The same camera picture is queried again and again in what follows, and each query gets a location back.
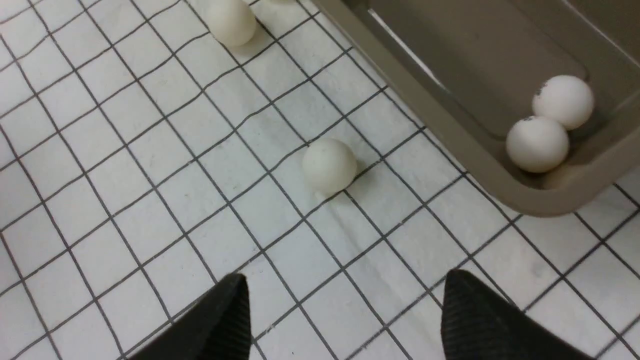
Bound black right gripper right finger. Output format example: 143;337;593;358
441;269;591;360

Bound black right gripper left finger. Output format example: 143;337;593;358
131;273;252;360

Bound white ping-pong ball with logo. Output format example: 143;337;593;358
505;116;570;174

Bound white black-grid tablecloth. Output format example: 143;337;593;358
0;0;640;360

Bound olive green plastic bin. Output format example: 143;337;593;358
315;0;640;217

